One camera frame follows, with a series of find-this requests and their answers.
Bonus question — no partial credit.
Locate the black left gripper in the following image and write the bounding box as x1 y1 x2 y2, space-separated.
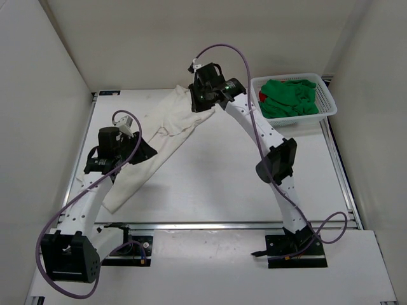
115 131 158 165

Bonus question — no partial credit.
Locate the white t shirt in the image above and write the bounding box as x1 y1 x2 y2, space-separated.
76 85 216 214

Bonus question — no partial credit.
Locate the green t shirt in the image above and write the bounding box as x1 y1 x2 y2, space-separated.
259 79 319 119

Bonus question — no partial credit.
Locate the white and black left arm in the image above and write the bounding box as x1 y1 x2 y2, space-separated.
40 126 157 283

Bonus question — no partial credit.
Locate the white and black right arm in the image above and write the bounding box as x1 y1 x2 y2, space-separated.
188 63 313 254

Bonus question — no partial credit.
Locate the red t shirt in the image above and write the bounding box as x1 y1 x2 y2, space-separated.
259 91 267 102

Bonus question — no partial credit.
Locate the dark blue table label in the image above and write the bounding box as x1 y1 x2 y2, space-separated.
99 90 121 96

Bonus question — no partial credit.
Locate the white plastic basket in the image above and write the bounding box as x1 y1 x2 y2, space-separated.
251 72 337 126

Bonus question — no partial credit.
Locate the white front cover board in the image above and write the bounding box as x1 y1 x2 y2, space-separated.
27 227 398 305

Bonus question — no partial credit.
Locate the aluminium left table rail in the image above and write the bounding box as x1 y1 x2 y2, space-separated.
61 92 99 208

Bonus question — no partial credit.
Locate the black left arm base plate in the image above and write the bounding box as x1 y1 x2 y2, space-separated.
101 222 153 267

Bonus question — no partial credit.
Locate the aluminium right table rail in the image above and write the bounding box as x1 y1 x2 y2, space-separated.
320 118 364 230

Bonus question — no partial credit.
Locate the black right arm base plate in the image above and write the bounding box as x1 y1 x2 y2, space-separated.
251 229 328 269

